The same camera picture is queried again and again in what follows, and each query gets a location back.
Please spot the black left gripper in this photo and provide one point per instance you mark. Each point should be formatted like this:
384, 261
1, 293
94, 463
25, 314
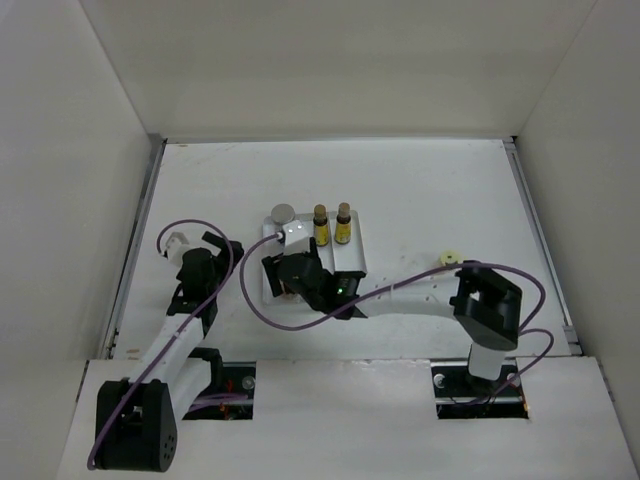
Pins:
220, 261

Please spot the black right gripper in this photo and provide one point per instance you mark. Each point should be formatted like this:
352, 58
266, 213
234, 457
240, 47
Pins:
273, 275

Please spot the blue-label jar silver lid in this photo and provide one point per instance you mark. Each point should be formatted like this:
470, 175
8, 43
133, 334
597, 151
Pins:
282, 213

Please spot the brown bottle yellow label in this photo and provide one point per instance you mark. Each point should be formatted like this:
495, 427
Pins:
321, 225

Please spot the beige spice bottle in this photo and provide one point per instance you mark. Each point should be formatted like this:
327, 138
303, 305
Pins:
451, 257

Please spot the pink-cap spice bottle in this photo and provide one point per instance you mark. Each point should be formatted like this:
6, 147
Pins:
289, 296

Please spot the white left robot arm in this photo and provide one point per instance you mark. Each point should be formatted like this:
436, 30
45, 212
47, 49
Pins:
136, 425

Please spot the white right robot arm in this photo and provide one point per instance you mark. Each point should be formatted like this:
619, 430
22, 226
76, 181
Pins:
485, 304

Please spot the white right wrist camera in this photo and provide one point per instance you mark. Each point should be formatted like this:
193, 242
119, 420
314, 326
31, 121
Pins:
296, 238

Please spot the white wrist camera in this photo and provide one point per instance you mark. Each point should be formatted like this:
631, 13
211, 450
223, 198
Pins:
296, 238
176, 246

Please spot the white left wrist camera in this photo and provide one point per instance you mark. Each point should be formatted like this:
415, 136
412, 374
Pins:
176, 246

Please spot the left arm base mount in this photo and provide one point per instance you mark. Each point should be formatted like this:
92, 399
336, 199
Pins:
230, 394

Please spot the left aluminium frame rail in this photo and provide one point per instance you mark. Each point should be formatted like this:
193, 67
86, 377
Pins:
113, 320

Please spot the aluminium frame rail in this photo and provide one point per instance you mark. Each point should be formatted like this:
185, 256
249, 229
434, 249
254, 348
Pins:
113, 320
555, 293

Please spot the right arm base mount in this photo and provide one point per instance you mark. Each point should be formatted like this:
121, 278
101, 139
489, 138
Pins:
461, 396

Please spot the right aluminium frame rail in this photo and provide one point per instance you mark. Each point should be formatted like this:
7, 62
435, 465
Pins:
555, 293

